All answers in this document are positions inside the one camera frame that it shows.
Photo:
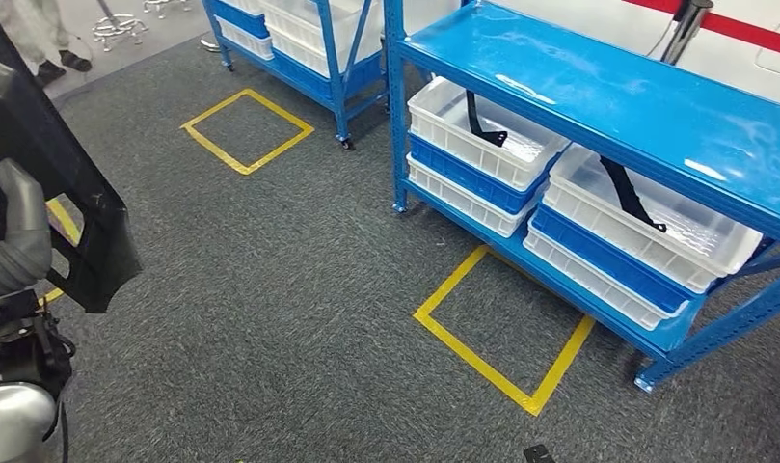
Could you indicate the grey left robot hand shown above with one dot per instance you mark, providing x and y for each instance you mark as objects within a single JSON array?
[{"x": 25, "y": 204}]

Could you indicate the black plastic plate bracket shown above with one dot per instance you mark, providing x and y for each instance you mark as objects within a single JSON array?
[{"x": 76, "y": 192}]

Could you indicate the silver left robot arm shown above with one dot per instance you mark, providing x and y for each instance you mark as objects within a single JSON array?
[{"x": 13, "y": 422}]

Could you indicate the blue metal shelf rack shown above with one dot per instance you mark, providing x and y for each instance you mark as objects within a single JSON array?
[
  {"x": 587, "y": 83},
  {"x": 332, "y": 76}
]

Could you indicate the yellow floor tape square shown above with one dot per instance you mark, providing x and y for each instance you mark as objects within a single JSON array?
[
  {"x": 450, "y": 282},
  {"x": 70, "y": 223},
  {"x": 244, "y": 169}
]

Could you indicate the person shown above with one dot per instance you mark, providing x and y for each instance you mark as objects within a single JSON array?
[{"x": 25, "y": 32}]

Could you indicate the chrome stool base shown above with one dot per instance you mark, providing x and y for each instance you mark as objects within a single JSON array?
[
  {"x": 166, "y": 6},
  {"x": 118, "y": 27}
]

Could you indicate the large white plastic bin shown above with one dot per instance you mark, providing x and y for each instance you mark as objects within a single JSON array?
[{"x": 300, "y": 38}]

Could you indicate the white car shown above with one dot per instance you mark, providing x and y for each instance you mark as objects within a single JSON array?
[{"x": 734, "y": 70}]

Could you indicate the red barrier belt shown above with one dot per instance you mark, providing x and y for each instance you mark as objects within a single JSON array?
[{"x": 747, "y": 32}]

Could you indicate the black curved bracket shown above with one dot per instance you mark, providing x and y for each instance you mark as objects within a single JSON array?
[
  {"x": 626, "y": 192},
  {"x": 474, "y": 118}
]

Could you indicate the black stanchion post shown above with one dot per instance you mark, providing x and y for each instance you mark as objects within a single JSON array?
[{"x": 683, "y": 32}]

